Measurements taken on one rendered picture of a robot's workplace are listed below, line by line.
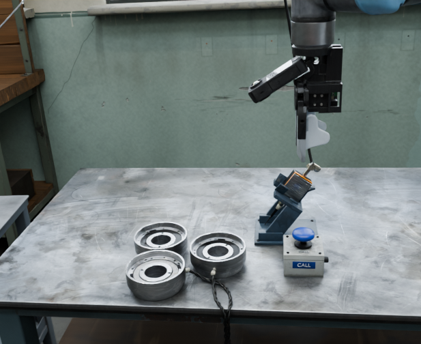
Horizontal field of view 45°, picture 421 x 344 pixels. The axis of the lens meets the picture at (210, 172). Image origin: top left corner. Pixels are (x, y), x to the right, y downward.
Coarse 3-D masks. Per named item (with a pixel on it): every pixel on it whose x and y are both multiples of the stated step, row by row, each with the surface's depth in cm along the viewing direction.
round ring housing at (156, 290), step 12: (156, 252) 93; (168, 252) 93; (132, 264) 91; (156, 264) 91; (180, 264) 91; (132, 276) 89; (144, 276) 88; (156, 276) 92; (168, 276) 88; (180, 276) 86; (132, 288) 86; (144, 288) 84; (156, 288) 84; (168, 288) 85; (180, 288) 88; (156, 300) 86
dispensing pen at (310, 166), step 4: (308, 164) 98; (312, 164) 98; (316, 164) 98; (308, 168) 98; (312, 168) 98; (316, 168) 98; (320, 168) 98; (292, 172) 100; (304, 172) 99; (308, 172) 98; (288, 176) 101; (300, 176) 99; (304, 176) 99; (284, 184) 100; (280, 204) 102; (284, 204) 102; (276, 208) 102; (268, 220) 104
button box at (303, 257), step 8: (288, 240) 93; (296, 240) 92; (312, 240) 93; (320, 240) 93; (288, 248) 91; (296, 248) 91; (304, 248) 90; (312, 248) 90; (320, 248) 90; (288, 256) 89; (296, 256) 89; (304, 256) 89; (312, 256) 88; (320, 256) 88; (288, 264) 90; (296, 264) 89; (304, 264) 89; (312, 264) 89; (320, 264) 89; (288, 272) 90; (296, 272) 90; (304, 272) 90; (312, 272) 90; (320, 272) 90
